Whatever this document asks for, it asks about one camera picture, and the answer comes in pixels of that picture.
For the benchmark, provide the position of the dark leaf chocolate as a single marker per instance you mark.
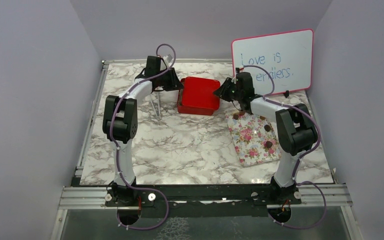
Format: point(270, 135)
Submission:
point(267, 128)

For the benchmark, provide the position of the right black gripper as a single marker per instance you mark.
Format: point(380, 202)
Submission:
point(221, 92)

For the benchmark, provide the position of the metal serving tongs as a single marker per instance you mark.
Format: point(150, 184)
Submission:
point(155, 102)

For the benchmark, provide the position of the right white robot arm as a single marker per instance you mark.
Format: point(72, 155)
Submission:
point(296, 130)

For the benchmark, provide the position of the red box lid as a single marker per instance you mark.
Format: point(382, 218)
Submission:
point(195, 87)

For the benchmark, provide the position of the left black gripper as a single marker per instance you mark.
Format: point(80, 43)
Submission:
point(174, 83)

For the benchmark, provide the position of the red chocolate box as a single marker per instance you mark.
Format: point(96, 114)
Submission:
point(204, 106)

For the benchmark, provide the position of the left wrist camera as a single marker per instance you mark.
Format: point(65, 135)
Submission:
point(167, 60)

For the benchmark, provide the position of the floral serving tray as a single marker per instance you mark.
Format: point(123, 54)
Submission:
point(249, 136)

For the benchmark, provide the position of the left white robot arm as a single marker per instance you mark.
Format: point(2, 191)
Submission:
point(120, 121)

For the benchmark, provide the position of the dark round chocolate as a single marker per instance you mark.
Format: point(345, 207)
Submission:
point(268, 144)

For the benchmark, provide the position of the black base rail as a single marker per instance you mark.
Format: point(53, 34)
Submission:
point(198, 200)

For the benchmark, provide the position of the pink framed whiteboard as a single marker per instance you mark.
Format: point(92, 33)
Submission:
point(277, 62)

